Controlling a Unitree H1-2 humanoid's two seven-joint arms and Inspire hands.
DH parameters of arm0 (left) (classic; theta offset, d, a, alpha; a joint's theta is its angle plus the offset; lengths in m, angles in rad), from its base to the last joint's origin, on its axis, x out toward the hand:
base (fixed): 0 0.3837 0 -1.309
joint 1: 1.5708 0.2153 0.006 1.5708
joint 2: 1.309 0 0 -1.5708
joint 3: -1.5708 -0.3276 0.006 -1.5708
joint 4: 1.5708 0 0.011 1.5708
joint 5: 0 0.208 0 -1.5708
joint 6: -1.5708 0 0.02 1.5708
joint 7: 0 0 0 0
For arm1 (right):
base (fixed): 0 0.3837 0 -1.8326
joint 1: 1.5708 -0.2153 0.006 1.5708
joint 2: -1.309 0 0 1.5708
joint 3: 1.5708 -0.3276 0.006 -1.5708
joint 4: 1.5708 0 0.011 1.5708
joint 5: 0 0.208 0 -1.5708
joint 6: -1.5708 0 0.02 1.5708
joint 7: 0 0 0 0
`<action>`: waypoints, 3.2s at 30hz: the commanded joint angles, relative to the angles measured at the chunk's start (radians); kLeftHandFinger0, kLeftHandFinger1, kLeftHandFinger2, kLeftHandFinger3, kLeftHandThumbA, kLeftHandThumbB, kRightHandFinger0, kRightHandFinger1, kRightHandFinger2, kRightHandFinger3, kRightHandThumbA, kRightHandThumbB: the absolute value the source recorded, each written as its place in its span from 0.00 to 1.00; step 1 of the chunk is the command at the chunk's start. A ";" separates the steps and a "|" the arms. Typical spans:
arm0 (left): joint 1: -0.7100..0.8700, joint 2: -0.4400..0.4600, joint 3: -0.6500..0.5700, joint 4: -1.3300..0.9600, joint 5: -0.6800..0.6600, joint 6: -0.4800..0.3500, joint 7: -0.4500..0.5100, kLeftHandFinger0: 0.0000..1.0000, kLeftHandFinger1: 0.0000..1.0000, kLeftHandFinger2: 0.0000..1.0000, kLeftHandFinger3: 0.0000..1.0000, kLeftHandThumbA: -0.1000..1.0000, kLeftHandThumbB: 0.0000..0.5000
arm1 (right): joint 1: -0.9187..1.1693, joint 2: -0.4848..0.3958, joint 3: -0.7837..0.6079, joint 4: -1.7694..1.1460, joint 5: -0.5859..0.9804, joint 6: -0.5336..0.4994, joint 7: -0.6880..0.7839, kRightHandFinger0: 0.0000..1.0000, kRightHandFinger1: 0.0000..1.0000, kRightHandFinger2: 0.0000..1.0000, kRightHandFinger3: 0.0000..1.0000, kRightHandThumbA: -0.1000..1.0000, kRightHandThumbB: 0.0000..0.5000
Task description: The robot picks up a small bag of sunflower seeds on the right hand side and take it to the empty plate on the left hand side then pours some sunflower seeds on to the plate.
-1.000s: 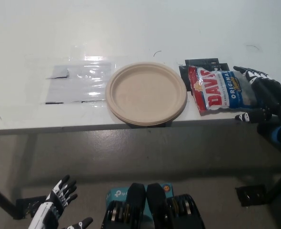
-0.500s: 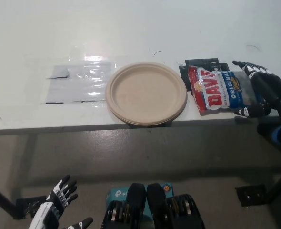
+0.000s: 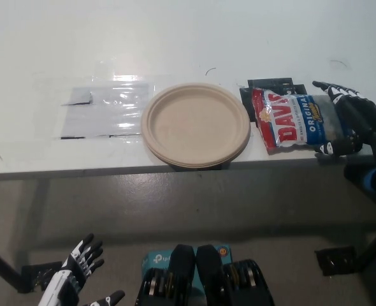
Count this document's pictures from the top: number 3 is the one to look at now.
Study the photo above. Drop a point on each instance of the black and blue object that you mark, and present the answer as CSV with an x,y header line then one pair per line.
x,y
353,177

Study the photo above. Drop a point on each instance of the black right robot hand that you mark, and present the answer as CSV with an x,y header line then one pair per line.
x,y
363,118

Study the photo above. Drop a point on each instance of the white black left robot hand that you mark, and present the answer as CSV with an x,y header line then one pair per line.
x,y
76,264

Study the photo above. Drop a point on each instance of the beige paper plate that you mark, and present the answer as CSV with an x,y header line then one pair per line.
x,y
194,124

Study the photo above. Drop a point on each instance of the clear plastic sheet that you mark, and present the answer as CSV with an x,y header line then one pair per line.
x,y
105,121

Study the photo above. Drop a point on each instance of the red blue sunflower seed bag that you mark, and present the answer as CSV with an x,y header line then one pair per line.
x,y
286,127

